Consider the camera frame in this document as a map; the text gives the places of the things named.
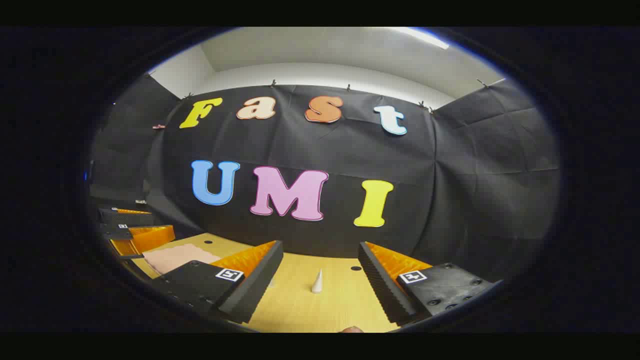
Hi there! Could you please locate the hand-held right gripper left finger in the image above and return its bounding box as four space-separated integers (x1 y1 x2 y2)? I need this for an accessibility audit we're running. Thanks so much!
150 240 284 325

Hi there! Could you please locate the black backdrop cloth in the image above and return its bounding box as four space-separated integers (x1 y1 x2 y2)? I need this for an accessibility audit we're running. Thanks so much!
87 72 561 301

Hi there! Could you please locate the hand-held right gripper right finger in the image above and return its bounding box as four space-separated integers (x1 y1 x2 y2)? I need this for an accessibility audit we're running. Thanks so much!
357 241 503 325

